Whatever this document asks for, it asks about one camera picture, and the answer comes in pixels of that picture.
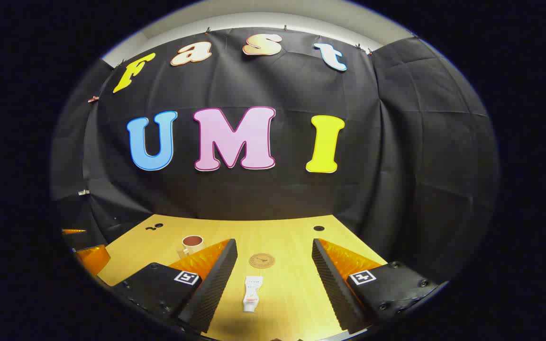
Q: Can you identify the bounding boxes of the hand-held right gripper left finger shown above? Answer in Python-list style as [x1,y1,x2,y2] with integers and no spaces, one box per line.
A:
[111,238,238,333]

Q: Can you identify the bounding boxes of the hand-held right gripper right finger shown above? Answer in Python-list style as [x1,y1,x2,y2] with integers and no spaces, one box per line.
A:
[311,238,440,335]

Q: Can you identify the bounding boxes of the white toothpaste tube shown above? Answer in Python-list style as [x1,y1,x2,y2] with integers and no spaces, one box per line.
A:
[242,276,264,313]

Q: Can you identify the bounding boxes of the beige cup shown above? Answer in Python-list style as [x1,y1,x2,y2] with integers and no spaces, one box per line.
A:
[177,235,204,259]

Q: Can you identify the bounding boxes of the round brown coaster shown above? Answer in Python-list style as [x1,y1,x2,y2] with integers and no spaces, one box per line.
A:
[248,253,276,269]

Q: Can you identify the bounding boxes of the wooden desktop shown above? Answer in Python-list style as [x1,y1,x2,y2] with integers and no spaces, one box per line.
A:
[97,214,388,341]

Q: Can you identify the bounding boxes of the black backdrop cloth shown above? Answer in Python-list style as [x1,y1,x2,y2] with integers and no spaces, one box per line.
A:
[50,26,500,285]

